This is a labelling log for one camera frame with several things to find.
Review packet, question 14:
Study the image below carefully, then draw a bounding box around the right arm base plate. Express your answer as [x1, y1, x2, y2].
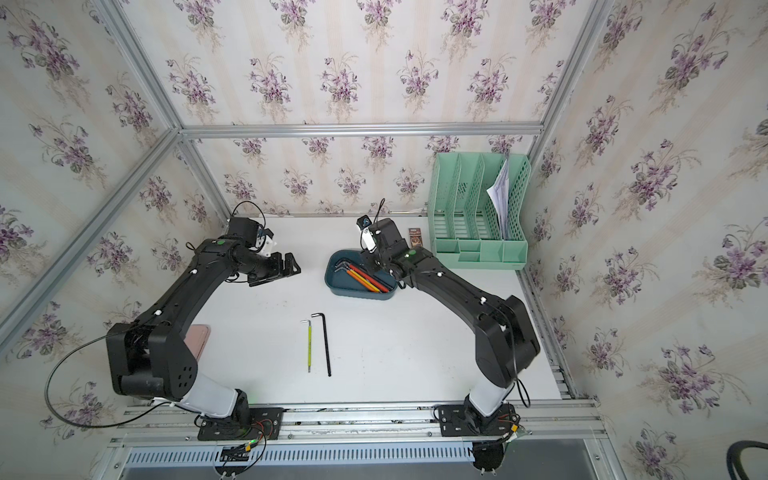
[432, 403, 524, 438]

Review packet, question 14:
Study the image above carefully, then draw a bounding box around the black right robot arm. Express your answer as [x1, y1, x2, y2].
[357, 215, 541, 420]

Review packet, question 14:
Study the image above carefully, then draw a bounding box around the red handled hex key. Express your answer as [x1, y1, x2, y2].
[347, 266, 390, 293]

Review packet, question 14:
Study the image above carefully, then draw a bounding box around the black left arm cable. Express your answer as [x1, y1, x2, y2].
[44, 335, 181, 430]

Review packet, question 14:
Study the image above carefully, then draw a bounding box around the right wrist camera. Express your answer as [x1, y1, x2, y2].
[356, 215, 376, 253]

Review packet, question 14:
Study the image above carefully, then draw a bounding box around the orange handled hex key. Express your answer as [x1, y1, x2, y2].
[341, 267, 376, 294]

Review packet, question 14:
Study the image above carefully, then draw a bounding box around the aluminium mounting rail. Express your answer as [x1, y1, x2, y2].
[108, 400, 607, 447]

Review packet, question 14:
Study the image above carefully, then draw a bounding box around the green handled hex key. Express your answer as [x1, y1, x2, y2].
[300, 319, 313, 373]

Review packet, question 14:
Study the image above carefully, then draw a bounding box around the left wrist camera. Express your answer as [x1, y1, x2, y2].
[225, 216, 276, 256]

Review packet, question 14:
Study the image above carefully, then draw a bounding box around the red pencil box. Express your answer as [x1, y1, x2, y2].
[408, 227, 423, 248]

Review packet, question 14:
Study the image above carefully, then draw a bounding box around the pink object behind arm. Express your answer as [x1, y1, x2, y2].
[184, 324, 211, 361]

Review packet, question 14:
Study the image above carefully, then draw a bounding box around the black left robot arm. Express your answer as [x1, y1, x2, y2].
[106, 237, 301, 427]

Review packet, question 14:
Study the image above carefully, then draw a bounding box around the teal plastic storage box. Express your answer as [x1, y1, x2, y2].
[324, 249, 397, 300]

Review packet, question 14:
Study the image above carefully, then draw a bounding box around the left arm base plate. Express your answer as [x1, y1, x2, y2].
[196, 407, 285, 442]

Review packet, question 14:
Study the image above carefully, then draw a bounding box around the white slotted vent panel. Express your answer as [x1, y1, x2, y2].
[126, 441, 475, 469]

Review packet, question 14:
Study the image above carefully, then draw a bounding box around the mint green file organizer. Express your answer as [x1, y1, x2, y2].
[427, 152, 531, 271]

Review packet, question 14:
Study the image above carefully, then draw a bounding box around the yellow handled hex key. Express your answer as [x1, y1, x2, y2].
[344, 266, 383, 294]

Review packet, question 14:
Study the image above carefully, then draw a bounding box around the short black hex key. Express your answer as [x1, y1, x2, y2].
[311, 312, 332, 378]

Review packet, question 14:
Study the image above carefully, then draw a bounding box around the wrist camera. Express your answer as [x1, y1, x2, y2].
[356, 215, 376, 253]
[225, 216, 276, 256]

